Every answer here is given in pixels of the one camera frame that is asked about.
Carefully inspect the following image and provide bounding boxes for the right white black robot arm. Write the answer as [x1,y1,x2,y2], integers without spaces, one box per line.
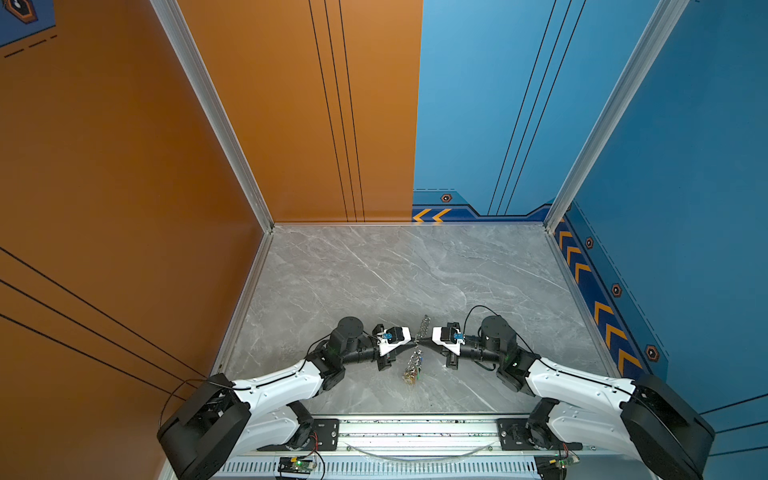
[417,315,715,479]

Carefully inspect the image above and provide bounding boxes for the left green circuit board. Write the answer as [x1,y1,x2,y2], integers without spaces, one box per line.
[276,456,317,479]

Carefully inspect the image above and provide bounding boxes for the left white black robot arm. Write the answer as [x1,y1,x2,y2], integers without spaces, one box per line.
[157,317,417,479]

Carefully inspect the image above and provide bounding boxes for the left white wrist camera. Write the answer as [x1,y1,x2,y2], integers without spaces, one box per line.
[372,324,412,357]

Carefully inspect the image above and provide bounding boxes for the green circuit board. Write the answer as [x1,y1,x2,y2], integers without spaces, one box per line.
[276,456,317,479]
[534,453,580,480]

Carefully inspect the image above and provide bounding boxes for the bunch of coloured keys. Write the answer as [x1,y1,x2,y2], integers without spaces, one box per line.
[403,356,423,385]

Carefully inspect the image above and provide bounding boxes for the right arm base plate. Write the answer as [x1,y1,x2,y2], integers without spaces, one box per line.
[496,417,584,451]

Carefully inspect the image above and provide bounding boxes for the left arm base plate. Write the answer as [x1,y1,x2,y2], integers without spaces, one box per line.
[258,418,340,453]

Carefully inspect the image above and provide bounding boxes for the right green circuit board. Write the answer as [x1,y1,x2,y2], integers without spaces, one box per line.
[534,453,580,480]

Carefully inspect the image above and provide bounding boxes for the aluminium front rail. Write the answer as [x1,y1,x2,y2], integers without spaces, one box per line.
[169,413,672,458]

